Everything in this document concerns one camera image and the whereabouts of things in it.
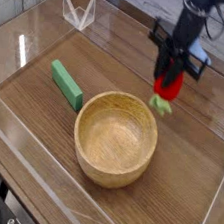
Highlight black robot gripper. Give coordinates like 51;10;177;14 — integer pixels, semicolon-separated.
149;6;211;88

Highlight red plush strawberry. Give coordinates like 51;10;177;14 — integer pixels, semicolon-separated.
149;70;184;116

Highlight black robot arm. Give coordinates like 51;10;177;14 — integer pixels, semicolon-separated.
149;0;224;88

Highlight clear acrylic tray walls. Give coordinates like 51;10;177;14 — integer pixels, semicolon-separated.
0;0;224;224

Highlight wooden bowl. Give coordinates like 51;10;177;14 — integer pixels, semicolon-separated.
74;91;158;189

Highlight green rectangular block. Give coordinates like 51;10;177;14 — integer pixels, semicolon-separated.
51;60;83;111

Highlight black metal table frame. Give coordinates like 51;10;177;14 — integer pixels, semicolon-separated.
0;148;53;224

